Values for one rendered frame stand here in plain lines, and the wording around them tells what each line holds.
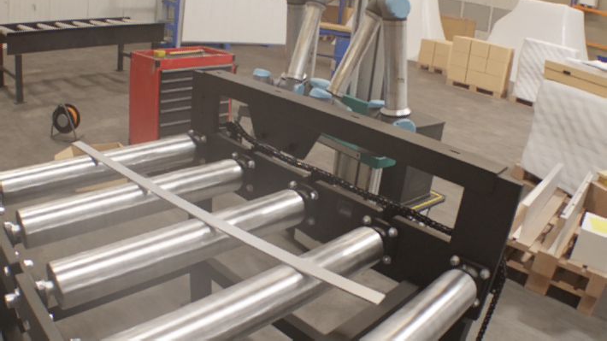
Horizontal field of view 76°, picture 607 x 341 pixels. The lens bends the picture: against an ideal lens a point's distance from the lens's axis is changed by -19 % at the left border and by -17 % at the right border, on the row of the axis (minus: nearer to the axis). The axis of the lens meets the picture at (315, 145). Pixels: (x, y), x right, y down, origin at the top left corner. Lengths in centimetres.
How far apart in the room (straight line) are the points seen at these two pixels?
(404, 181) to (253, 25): 379
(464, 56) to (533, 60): 145
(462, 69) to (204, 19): 560
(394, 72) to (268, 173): 85
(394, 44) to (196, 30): 404
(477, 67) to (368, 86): 693
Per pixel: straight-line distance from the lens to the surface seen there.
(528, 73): 943
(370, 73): 272
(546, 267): 292
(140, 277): 114
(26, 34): 607
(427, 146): 122
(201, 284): 223
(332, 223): 148
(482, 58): 952
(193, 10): 589
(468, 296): 116
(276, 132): 156
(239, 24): 603
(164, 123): 353
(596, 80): 441
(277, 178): 160
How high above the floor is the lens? 152
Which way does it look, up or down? 19 degrees down
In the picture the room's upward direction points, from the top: 7 degrees clockwise
